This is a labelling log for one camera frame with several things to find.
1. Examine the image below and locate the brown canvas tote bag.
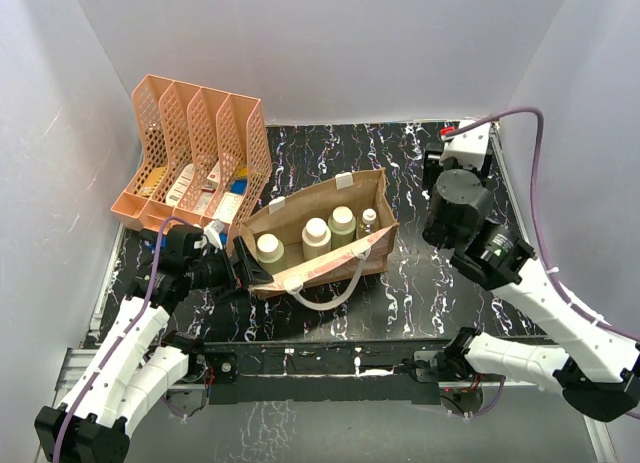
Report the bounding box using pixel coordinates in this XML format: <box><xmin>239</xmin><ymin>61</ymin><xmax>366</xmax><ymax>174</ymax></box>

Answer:
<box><xmin>234</xmin><ymin>168</ymin><xmax>399</xmax><ymax>311</ymax></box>

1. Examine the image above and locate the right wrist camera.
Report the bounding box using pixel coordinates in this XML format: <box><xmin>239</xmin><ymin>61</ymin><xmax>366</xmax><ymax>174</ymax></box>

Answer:
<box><xmin>439</xmin><ymin>123</ymin><xmax>493</xmax><ymax>178</ymax></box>

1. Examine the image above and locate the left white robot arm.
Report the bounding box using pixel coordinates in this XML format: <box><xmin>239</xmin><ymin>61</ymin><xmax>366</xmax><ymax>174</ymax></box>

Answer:
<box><xmin>34</xmin><ymin>217</ymin><xmax>273</xmax><ymax>462</ymax></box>

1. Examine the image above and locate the pink plastic file organizer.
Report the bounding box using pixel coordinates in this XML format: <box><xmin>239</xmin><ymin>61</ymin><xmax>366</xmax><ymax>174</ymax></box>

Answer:
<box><xmin>112</xmin><ymin>74</ymin><xmax>272</xmax><ymax>231</ymax></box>

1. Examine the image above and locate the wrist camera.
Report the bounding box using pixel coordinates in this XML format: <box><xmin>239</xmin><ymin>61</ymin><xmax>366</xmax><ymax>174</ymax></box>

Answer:
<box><xmin>439</xmin><ymin>123</ymin><xmax>493</xmax><ymax>178</ymax></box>
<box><xmin>203</xmin><ymin>219</ymin><xmax>227</xmax><ymax>250</ymax></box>

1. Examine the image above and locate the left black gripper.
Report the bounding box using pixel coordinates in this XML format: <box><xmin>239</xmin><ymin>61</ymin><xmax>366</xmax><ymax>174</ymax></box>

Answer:
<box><xmin>186</xmin><ymin>236</ymin><xmax>272</xmax><ymax>304</ymax></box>

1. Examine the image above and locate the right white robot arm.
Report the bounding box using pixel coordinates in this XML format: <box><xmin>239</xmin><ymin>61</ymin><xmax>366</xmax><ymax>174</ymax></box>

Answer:
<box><xmin>422</xmin><ymin>143</ymin><xmax>639</xmax><ymax>422</ymax></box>

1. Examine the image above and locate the beige bottle leftmost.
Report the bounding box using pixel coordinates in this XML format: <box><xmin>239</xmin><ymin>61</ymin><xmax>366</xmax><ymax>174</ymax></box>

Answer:
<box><xmin>256</xmin><ymin>233</ymin><xmax>286</xmax><ymax>275</ymax></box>

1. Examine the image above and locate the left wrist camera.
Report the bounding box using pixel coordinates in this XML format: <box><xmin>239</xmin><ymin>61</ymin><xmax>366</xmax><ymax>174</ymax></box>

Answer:
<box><xmin>203</xmin><ymin>219</ymin><xmax>227</xmax><ymax>250</ymax></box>

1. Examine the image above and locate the black front rail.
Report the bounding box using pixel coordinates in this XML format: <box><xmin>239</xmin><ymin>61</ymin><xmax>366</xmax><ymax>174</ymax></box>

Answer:
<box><xmin>203</xmin><ymin>339</ymin><xmax>451</xmax><ymax>405</ymax></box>

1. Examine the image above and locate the beige bottle middle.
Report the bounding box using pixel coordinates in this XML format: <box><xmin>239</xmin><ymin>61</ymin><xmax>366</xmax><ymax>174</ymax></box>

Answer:
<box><xmin>302</xmin><ymin>217</ymin><xmax>331</xmax><ymax>261</ymax></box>

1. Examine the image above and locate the yellow box in organizer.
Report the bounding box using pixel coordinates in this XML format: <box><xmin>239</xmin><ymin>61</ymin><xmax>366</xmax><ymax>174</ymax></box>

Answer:
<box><xmin>137</xmin><ymin>166</ymin><xmax>167</xmax><ymax>198</ymax></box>

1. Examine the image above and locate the green bottle with beige cap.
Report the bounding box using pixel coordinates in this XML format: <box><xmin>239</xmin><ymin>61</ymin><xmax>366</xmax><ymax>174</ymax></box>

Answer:
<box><xmin>328</xmin><ymin>206</ymin><xmax>356</xmax><ymax>250</ymax></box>

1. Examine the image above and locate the white red box in organizer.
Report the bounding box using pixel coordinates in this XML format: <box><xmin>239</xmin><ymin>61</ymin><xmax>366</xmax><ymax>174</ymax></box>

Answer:
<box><xmin>201</xmin><ymin>161</ymin><xmax>221</xmax><ymax>193</ymax></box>

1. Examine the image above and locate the small clear bottle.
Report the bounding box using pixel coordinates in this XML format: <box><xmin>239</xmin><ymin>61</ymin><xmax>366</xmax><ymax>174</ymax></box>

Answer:
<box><xmin>357</xmin><ymin>208</ymin><xmax>379</xmax><ymax>239</ymax></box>

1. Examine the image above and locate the blue white small box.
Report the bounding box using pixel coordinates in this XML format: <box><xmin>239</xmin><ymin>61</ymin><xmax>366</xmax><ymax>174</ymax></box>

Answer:
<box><xmin>139</xmin><ymin>229</ymin><xmax>166</xmax><ymax>253</ymax></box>

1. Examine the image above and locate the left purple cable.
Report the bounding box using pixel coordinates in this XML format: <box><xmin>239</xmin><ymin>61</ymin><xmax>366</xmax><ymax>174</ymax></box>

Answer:
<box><xmin>52</xmin><ymin>215</ymin><xmax>201</xmax><ymax>463</ymax></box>

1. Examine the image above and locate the blue yellow item in organizer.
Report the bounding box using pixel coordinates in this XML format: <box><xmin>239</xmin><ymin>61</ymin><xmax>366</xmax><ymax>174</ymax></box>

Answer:
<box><xmin>229</xmin><ymin>166</ymin><xmax>248</xmax><ymax>195</ymax></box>

